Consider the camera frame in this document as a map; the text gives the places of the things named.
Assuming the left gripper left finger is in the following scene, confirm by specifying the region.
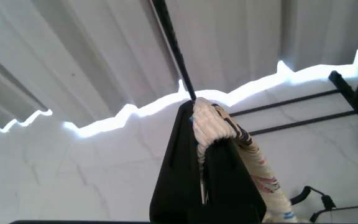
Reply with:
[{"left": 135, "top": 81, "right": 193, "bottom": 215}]
[{"left": 149, "top": 99, "right": 205, "bottom": 223}]

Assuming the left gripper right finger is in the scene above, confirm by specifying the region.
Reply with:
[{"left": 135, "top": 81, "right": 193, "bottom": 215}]
[{"left": 202, "top": 138, "right": 267, "bottom": 223}]

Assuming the cream printed garment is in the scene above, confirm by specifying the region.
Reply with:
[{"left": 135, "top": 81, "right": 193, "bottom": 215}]
[{"left": 188, "top": 96, "right": 298, "bottom": 223}]

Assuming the black clothes rack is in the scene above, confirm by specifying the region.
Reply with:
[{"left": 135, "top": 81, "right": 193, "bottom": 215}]
[{"left": 150, "top": 0, "right": 358, "bottom": 138}]

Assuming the white curtain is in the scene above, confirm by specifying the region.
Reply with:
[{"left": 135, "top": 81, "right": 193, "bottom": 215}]
[{"left": 0, "top": 0, "right": 358, "bottom": 141}]

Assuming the black cable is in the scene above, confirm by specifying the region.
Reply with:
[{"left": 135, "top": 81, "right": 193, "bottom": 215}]
[{"left": 290, "top": 185, "right": 358, "bottom": 223}]

